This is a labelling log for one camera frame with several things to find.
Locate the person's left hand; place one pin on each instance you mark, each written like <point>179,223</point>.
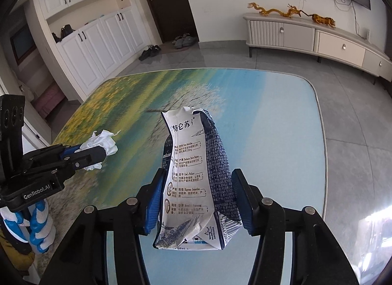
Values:
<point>39,229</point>

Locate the golden dragon figurine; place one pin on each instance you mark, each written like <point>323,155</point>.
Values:
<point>266,10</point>
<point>295,11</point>

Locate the golden tiger figurine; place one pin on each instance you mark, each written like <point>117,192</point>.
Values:
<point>323,21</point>

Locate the black handbag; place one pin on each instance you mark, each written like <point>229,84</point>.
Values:
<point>66,30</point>

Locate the blue white milk carton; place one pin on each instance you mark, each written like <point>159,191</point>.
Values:
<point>190,174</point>

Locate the white television cabinet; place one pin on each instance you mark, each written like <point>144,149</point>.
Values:
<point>294,35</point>

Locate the black shoe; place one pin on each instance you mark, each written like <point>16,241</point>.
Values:
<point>145,55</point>
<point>155,50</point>

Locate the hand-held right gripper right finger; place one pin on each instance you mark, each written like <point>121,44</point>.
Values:
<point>246,211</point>

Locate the landscape printed table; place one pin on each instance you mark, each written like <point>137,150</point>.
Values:
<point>275,150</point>

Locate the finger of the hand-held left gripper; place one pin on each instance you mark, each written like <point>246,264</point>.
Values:
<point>92,154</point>
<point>72,151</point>

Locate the white panelled cabinet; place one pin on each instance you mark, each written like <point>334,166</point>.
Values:
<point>92,46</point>

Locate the dark brown door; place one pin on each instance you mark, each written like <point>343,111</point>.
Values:
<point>165,3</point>

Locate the dark framed panel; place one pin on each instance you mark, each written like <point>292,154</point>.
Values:
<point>21,44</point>

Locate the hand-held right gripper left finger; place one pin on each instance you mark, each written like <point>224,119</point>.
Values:
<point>151,211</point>

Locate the white tissue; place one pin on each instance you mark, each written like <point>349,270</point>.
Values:
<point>102,142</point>

